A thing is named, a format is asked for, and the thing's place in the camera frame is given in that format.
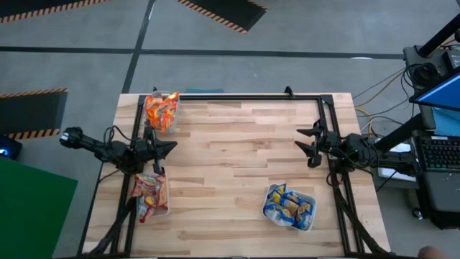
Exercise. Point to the blue ramen pack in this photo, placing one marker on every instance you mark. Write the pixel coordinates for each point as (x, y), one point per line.
(302, 219)
(298, 201)
(275, 216)
(278, 194)

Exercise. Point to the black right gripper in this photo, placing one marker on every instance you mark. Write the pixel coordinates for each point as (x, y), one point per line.
(322, 147)

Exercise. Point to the black hazard-striped floor mat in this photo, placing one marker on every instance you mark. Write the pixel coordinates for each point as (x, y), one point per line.
(28, 111)
(230, 11)
(36, 7)

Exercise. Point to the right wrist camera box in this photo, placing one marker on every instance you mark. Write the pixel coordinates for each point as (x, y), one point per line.
(333, 139)

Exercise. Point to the black computer with blue light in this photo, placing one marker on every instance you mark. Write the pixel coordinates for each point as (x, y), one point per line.
(12, 144)

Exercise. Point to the black aluminium rig frame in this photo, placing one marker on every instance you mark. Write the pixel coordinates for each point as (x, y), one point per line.
(251, 97)

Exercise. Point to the black stand pole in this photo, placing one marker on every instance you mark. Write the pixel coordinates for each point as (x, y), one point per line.
(399, 133)

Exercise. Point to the light blue cloth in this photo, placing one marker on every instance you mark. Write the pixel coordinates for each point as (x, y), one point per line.
(447, 122)

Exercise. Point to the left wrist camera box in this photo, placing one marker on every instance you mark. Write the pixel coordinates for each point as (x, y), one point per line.
(141, 145)

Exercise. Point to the orange chicken ramen pack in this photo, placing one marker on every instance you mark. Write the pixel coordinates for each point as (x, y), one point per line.
(169, 100)
(158, 120)
(169, 120)
(152, 106)

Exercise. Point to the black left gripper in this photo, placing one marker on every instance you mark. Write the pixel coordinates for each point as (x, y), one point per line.
(150, 149)

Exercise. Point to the red beef ramen pack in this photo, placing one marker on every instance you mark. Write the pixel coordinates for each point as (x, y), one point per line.
(161, 190)
(143, 185)
(145, 212)
(152, 201)

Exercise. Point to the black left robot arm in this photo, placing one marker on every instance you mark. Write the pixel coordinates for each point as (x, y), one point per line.
(90, 144)

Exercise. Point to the white curved plastic bin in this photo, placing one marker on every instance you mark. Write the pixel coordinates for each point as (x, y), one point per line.
(313, 212)

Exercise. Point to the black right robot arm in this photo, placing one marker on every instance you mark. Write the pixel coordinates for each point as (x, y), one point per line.
(355, 142)

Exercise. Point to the black keyboard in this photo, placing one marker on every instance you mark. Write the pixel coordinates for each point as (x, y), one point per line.
(442, 153)

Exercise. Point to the green board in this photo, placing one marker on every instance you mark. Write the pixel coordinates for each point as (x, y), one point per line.
(32, 208)

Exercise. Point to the clear plastic bin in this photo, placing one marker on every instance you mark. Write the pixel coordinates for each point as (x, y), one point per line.
(161, 212)

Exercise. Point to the white paper sheet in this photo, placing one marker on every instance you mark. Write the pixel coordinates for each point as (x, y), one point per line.
(399, 173)

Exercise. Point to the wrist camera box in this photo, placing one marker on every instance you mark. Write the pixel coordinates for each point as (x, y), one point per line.
(141, 145)
(333, 139)

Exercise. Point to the monitor with blue screen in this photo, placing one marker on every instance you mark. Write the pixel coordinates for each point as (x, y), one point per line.
(442, 93)

